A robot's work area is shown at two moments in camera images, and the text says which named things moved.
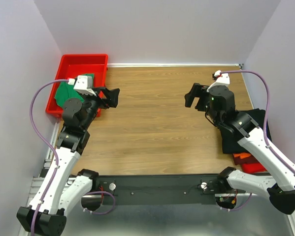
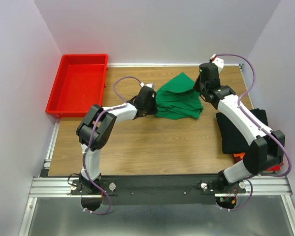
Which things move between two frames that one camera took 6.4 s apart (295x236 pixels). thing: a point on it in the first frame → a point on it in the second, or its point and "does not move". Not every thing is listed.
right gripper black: [198, 90] → [196, 86]
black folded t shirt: [230, 144] does not move
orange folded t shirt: [242, 155] does not move
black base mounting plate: [159, 189] does not move
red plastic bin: [72, 66] does not move
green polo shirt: [66, 91] → [177, 100]
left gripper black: [111, 100] → [154, 109]
